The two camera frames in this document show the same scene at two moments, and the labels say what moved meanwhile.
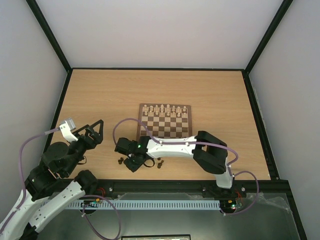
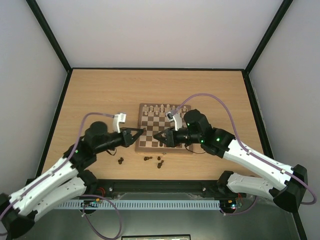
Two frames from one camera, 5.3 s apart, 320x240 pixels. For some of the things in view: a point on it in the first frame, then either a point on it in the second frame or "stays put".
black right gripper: [133, 163] to [170, 137]
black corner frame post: [269, 35] stays put
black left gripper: [98, 139] to [128, 139]
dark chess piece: [159, 164] stays put
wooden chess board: [165, 120] stays put
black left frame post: [40, 18] stays put
